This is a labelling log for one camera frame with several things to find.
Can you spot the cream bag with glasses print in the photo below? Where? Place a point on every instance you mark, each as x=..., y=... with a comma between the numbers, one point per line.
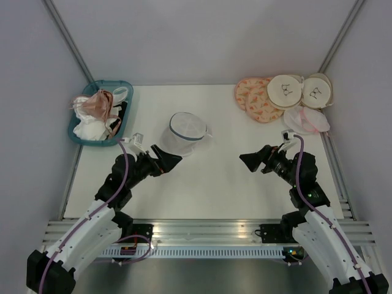
x=285, y=91

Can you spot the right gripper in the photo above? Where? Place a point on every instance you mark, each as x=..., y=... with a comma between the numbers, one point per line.
x=268, y=153

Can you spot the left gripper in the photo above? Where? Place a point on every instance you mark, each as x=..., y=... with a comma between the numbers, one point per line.
x=165, y=163

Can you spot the white garments in basket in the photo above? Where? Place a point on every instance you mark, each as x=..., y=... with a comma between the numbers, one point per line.
x=88, y=130

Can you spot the aluminium front rail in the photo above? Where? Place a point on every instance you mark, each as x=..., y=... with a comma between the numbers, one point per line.
x=212, y=232

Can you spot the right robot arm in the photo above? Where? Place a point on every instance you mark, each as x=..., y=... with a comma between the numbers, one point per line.
x=314, y=225

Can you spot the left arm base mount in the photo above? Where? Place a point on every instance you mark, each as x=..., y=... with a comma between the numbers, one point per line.
x=145, y=230

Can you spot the white pink-trim mesh bag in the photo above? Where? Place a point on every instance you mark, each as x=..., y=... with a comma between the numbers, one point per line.
x=306, y=121

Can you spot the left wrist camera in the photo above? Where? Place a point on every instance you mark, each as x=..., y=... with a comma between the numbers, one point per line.
x=135, y=144

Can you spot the white slotted cable duct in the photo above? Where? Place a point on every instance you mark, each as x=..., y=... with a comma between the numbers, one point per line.
x=197, y=252

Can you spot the white mesh laundry bag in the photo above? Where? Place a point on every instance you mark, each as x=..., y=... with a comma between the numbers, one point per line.
x=184, y=134

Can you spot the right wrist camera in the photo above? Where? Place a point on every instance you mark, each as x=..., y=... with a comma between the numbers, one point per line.
x=288, y=139

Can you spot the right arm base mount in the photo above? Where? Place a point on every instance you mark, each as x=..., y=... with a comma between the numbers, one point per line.
x=271, y=234

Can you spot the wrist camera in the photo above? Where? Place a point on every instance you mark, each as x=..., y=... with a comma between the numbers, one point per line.
x=288, y=139
x=135, y=144

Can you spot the pink satin bra in basket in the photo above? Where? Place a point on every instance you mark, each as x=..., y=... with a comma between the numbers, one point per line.
x=98, y=105

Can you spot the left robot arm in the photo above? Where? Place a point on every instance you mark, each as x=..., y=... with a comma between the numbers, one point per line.
x=57, y=269

